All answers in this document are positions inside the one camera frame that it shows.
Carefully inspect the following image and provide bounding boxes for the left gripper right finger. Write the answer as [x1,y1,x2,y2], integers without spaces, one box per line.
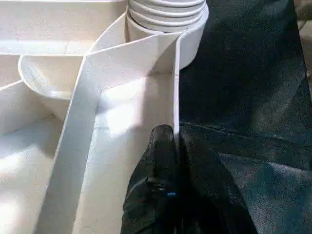
[176,133,258,234]

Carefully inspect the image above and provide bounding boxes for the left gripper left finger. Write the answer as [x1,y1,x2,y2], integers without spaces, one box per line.
[120,124,180,234]

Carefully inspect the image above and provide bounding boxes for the white plastic table top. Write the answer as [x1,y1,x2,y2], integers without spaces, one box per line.
[0,0,210,234]

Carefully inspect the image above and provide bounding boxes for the white table leg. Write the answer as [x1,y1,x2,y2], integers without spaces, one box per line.
[125,0,208,34]

